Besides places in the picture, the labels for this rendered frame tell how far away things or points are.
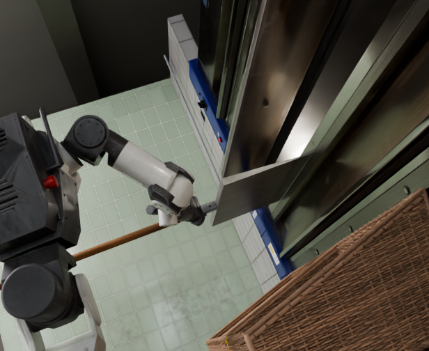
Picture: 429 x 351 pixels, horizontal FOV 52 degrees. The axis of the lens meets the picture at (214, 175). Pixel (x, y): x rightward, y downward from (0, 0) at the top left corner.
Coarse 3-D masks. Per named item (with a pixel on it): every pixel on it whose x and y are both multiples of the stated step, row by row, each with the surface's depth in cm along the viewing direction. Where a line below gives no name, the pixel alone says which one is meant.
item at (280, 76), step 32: (288, 0) 105; (320, 0) 108; (256, 32) 115; (288, 32) 117; (320, 32) 120; (256, 64) 127; (288, 64) 132; (256, 96) 145; (288, 96) 151; (256, 128) 169; (256, 160) 202
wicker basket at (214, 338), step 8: (304, 264) 178; (296, 272) 189; (288, 280) 196; (272, 288) 194; (280, 288) 141; (264, 296) 193; (256, 304) 191; (248, 312) 190; (232, 320) 188; (224, 328) 186; (216, 336) 185; (208, 344) 170; (216, 344) 148
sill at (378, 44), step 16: (400, 0) 83; (416, 0) 80; (400, 16) 85; (384, 32) 91; (368, 48) 97; (384, 48) 93; (368, 64) 99; (352, 80) 108; (336, 112) 120; (320, 128) 132; (304, 160) 151; (288, 176) 171; (272, 208) 205
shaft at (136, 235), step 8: (136, 232) 169; (144, 232) 169; (152, 232) 170; (112, 240) 167; (120, 240) 167; (128, 240) 168; (96, 248) 166; (104, 248) 166; (80, 256) 164; (88, 256) 165; (0, 288) 158
